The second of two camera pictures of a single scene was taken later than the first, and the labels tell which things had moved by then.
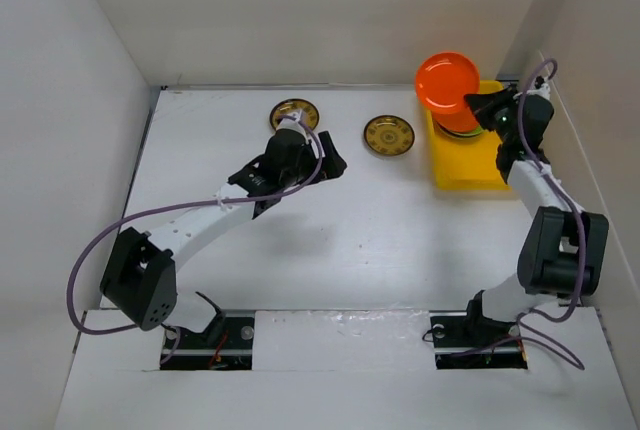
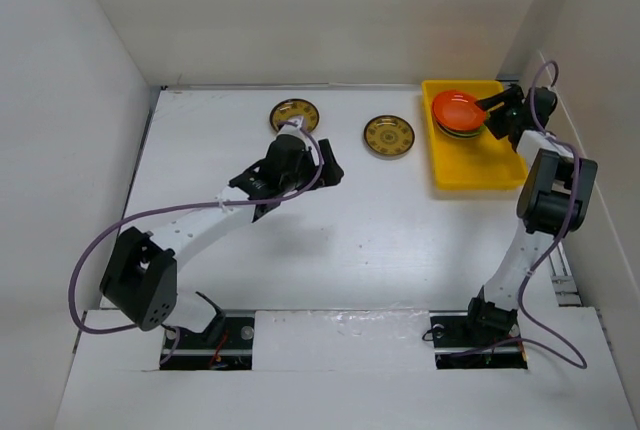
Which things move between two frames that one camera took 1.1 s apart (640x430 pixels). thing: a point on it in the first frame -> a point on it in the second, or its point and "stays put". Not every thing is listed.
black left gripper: [333, 165] stays put
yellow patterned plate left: [309, 113] stays put
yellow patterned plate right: [389, 135] stays put
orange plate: [442, 81] -> [458, 110]
